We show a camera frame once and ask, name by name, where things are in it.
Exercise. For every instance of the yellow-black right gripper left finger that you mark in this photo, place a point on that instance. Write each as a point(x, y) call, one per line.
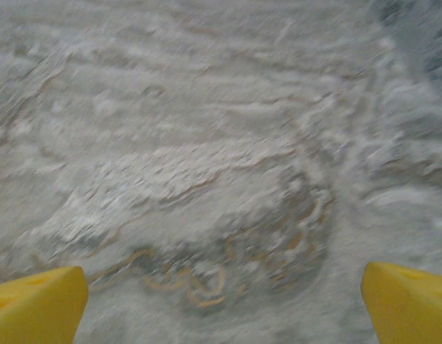
point(34, 308)

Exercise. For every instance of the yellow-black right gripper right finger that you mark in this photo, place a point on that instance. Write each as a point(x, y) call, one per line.
point(410, 308)

